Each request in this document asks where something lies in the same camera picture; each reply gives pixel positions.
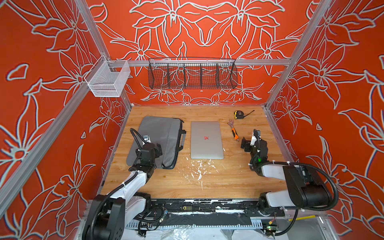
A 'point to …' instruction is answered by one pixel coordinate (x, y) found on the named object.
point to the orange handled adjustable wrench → (231, 123)
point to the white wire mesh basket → (107, 78)
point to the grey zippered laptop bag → (168, 132)
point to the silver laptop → (206, 140)
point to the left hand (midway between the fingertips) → (149, 144)
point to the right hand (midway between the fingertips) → (252, 137)
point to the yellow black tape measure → (239, 114)
